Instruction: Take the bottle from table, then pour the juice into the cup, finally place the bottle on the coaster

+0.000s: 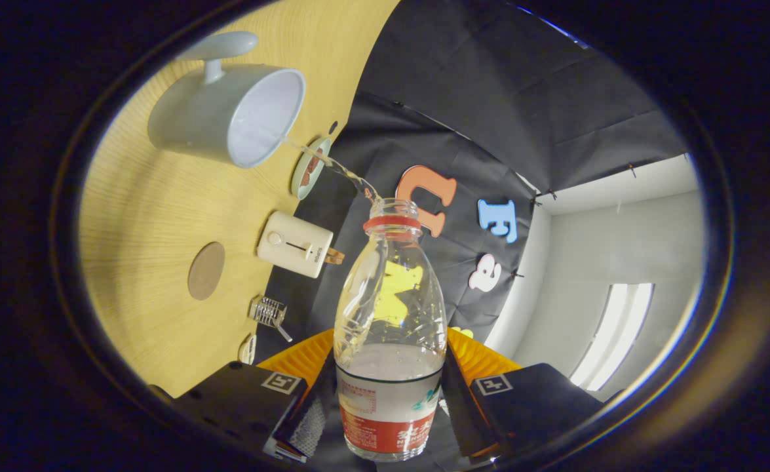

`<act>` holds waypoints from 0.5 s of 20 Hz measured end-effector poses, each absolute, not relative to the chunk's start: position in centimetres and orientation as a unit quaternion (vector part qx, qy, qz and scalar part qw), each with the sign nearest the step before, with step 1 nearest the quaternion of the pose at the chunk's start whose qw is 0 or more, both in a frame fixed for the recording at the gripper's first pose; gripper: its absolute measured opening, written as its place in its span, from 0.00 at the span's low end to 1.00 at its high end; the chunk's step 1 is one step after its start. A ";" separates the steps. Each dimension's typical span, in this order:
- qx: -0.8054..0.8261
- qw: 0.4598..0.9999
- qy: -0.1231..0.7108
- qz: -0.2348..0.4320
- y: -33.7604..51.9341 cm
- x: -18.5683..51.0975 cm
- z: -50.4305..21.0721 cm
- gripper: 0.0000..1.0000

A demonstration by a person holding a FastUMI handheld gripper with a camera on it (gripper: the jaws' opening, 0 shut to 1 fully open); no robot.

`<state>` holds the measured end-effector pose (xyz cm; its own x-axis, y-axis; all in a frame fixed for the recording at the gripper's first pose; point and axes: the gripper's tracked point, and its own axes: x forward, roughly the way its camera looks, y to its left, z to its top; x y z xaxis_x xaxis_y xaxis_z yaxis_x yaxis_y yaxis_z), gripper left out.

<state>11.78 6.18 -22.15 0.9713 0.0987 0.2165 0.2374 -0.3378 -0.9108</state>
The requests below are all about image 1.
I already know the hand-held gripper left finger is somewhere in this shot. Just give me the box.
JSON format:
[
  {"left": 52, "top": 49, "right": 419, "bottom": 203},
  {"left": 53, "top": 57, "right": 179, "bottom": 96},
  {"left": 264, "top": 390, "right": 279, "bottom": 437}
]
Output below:
[{"left": 174, "top": 329, "right": 339, "bottom": 463}]

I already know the small metal wire strainer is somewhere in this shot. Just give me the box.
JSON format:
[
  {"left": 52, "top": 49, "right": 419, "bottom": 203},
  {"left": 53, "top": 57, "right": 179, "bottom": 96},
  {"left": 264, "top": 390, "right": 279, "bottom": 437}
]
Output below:
[{"left": 248, "top": 296, "right": 294, "bottom": 343}]

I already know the white cup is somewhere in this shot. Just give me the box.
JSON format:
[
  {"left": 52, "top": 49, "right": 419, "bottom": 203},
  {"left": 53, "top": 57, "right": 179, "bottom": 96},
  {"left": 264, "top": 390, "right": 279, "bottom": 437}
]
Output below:
[{"left": 147, "top": 31, "right": 307, "bottom": 169}]

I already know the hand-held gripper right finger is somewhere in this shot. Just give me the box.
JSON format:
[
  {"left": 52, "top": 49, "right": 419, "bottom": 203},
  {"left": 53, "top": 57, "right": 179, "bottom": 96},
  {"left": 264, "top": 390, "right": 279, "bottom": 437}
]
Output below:
[{"left": 440, "top": 326, "right": 611, "bottom": 460}]

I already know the white toaster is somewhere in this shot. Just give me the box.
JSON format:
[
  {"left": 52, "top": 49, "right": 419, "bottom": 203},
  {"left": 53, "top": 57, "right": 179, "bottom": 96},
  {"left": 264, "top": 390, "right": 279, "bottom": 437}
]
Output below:
[{"left": 257, "top": 210, "right": 334, "bottom": 279}]

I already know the wooden table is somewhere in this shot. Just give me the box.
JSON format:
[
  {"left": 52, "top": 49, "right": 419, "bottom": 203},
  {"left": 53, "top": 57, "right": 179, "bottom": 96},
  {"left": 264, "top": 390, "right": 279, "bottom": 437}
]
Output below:
[{"left": 78, "top": 0, "right": 402, "bottom": 399}]

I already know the clear plastic juice bottle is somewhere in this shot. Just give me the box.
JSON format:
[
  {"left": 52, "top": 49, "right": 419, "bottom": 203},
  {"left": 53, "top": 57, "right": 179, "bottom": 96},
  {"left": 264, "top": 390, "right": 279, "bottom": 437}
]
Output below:
[{"left": 333, "top": 198, "right": 449, "bottom": 462}]

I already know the round brown coaster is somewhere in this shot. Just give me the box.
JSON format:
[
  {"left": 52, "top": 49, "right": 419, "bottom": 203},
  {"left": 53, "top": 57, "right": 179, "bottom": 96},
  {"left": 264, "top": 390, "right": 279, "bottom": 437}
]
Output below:
[{"left": 187, "top": 241, "right": 226, "bottom": 301}]

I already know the light green plate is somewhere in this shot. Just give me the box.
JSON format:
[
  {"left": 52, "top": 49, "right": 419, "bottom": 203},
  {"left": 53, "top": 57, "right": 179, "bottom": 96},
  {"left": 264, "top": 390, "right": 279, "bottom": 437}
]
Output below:
[{"left": 291, "top": 136, "right": 333, "bottom": 201}]

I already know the long ceiling light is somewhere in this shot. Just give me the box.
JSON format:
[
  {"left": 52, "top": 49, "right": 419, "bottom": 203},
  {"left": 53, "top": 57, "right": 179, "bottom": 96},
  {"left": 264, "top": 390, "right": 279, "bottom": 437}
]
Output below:
[{"left": 568, "top": 283, "right": 654, "bottom": 387}]

